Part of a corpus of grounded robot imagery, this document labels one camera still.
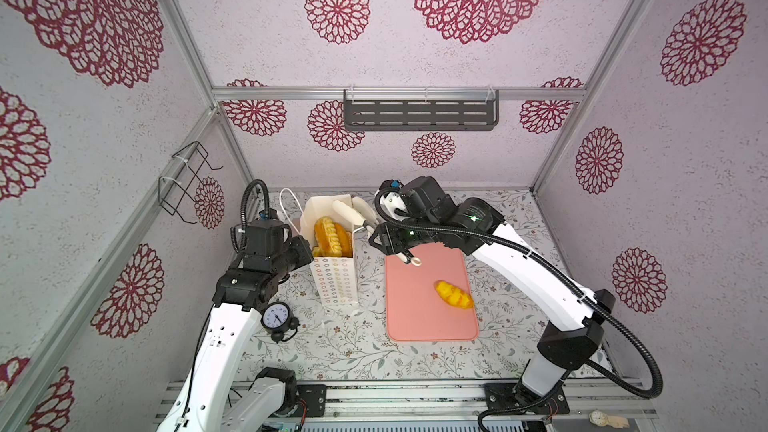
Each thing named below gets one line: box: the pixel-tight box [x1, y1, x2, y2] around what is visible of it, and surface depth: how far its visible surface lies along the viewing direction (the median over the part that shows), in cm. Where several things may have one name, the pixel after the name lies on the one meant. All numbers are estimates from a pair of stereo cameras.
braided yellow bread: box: [312, 216, 353, 257], surface depth 86 cm
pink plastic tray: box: [385, 242, 479, 342], surface depth 88 cm
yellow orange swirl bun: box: [434, 280, 474, 309], surface depth 91 cm
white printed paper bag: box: [300, 194, 358, 305], surface depth 81 cm
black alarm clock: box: [260, 299, 301, 343], surface depth 87 cm
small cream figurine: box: [588, 410, 629, 429], surface depth 71 cm
